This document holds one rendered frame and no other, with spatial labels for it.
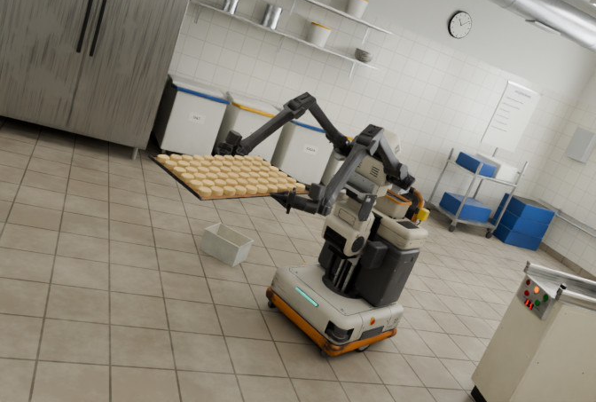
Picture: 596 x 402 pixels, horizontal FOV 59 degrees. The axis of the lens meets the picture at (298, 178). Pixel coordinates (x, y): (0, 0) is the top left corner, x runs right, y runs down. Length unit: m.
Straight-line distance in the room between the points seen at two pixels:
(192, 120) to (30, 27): 1.59
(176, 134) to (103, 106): 0.79
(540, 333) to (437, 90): 4.41
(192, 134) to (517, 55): 4.43
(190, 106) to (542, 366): 3.70
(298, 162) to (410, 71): 1.96
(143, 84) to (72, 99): 0.60
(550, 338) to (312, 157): 3.38
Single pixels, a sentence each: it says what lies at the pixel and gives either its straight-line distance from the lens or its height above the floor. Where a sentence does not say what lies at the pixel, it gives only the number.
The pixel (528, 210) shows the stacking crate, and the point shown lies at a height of 0.53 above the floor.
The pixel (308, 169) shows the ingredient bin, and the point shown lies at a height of 0.30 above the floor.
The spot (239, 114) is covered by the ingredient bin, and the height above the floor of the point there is 0.68.
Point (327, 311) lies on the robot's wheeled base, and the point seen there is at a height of 0.26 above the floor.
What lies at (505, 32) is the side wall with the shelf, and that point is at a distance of 7.46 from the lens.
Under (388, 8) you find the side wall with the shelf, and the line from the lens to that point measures 6.49.
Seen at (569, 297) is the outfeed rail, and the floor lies 0.88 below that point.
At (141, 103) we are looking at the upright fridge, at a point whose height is 0.57.
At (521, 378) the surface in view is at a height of 0.36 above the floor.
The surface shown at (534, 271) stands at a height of 0.87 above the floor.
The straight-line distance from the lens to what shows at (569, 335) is 3.22.
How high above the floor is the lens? 1.64
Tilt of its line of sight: 15 degrees down
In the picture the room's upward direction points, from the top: 21 degrees clockwise
